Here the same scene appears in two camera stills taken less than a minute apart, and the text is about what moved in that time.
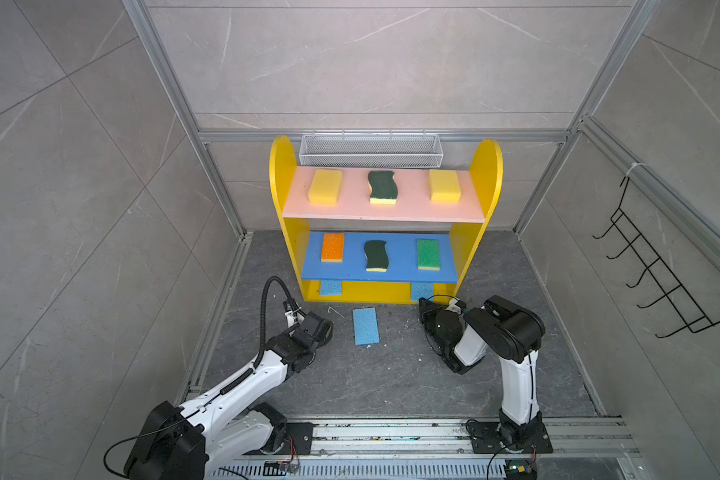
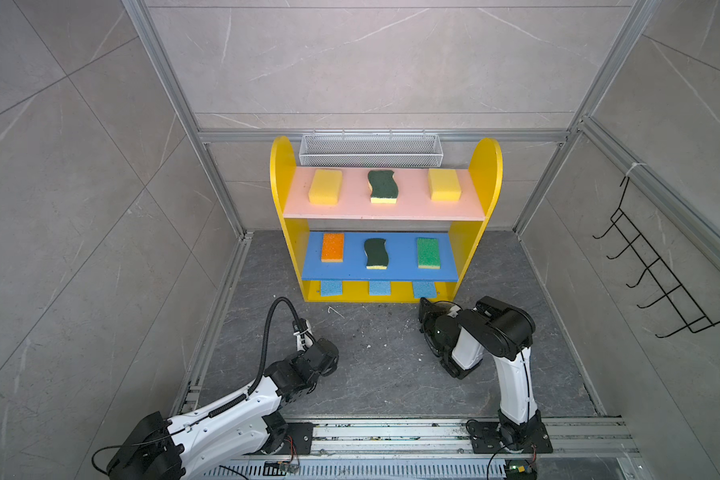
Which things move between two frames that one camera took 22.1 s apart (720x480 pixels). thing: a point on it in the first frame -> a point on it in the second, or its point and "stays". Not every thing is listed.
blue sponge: (365, 326) -> (380, 288)
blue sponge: (422, 290) stays
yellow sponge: (444, 186) stays
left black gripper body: (287, 337) -> (297, 359)
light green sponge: (428, 254) stays
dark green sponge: (384, 189) stays
